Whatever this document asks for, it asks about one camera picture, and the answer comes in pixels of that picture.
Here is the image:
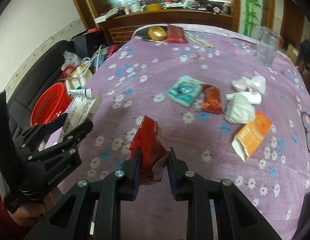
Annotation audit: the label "clear plastic cup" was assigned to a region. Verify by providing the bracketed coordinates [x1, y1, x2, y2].
[256, 26, 281, 68]

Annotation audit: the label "eyeglasses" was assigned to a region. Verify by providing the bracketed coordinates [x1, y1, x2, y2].
[301, 112, 310, 153]

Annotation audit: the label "orange medicine box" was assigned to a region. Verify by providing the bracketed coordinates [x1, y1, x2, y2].
[231, 110, 272, 163]

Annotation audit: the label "red sleeve left forearm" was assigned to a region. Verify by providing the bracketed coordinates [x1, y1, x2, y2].
[0, 196, 25, 239]

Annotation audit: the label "white plastic bottle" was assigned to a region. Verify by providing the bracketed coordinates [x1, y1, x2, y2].
[226, 92, 262, 105]

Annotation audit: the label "yellow tape roll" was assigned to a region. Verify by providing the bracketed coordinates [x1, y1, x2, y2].
[147, 26, 167, 41]

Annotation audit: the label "teal tissue pack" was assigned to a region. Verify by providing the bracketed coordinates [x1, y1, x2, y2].
[167, 75, 204, 107]

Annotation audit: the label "black sofa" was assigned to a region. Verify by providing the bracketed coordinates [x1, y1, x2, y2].
[7, 40, 75, 139]

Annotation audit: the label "left hand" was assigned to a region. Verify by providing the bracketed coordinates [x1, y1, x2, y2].
[9, 193, 54, 227]

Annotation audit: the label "purple floral tablecloth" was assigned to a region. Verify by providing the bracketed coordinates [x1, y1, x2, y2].
[59, 25, 310, 239]

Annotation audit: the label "white medicine box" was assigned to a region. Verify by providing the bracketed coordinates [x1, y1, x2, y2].
[57, 89, 103, 142]

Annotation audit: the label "dark red packet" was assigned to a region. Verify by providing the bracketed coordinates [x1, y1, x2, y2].
[166, 24, 188, 43]

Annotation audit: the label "person in background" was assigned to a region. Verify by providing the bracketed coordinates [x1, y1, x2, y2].
[298, 33, 310, 64]

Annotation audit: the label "red snack wrapper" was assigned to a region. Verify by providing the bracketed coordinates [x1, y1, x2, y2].
[129, 116, 170, 185]

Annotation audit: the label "wooden cabinet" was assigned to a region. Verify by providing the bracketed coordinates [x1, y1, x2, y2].
[73, 0, 240, 44]

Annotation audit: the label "red plastic basket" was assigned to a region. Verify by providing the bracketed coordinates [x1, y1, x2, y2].
[30, 82, 72, 126]

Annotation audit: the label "crumpled white tissue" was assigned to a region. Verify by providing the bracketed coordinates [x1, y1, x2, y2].
[224, 94, 256, 124]

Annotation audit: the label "chopsticks pack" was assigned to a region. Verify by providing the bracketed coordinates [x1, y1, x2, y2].
[184, 31, 215, 48]

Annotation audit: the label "shiny red foil wrapper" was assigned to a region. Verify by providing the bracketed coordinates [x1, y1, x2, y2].
[201, 84, 223, 114]

